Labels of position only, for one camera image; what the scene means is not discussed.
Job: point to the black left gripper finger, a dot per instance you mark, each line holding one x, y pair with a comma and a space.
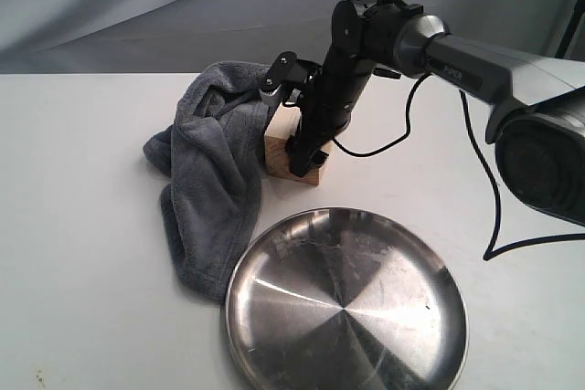
301, 158

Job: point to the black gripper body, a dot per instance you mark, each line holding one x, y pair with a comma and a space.
326, 95

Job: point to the light wooden cube block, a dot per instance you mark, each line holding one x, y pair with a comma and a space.
282, 126

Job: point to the grey fleece cloth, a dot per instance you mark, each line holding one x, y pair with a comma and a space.
211, 155

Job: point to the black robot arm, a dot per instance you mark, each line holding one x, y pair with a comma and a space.
536, 124

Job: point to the round stainless steel plate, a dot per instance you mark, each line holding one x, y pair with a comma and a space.
342, 298

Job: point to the grey backdrop curtain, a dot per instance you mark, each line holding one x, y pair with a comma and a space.
123, 36

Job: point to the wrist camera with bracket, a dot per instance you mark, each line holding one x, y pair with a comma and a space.
289, 80

